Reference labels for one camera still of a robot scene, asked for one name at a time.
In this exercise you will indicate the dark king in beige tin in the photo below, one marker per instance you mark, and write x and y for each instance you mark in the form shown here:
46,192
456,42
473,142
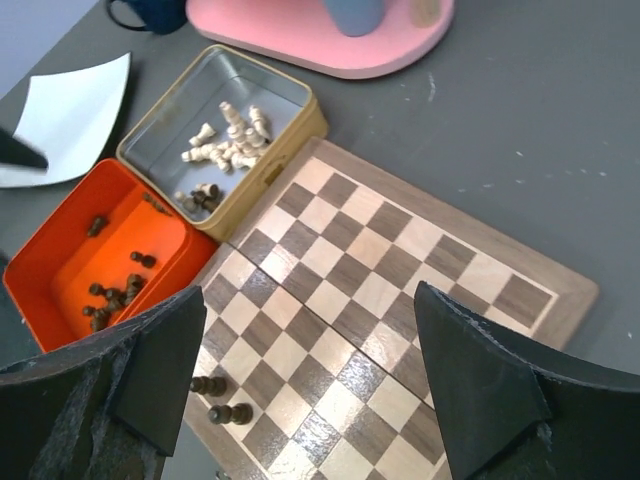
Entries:
199,201

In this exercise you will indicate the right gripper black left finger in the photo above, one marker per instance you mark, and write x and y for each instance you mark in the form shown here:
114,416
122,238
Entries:
109,406

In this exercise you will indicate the dark blue mug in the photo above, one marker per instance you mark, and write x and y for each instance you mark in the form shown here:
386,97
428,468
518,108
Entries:
160,17

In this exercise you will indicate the wooden chess board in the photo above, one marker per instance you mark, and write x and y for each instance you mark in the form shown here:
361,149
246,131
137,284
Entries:
310,320

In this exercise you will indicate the orange tin box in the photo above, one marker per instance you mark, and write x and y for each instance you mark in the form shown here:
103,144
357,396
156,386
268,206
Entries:
111,226

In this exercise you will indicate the blue cup bottom shelf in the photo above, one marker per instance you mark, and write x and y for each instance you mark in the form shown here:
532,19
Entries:
356,18

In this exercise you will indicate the pink three-tier shelf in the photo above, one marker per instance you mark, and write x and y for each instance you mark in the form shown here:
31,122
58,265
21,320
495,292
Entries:
302,33

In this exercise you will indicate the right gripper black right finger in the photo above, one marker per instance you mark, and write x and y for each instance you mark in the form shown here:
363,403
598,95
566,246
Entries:
510,407

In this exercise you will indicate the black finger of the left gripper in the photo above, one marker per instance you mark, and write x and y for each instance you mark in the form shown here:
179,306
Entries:
14,152

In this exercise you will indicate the white paper sheet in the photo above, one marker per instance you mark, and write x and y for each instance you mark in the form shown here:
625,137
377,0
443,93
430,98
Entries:
68,117

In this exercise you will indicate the dark pawn placed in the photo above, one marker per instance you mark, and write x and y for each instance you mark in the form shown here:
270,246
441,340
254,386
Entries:
205,385
238,414

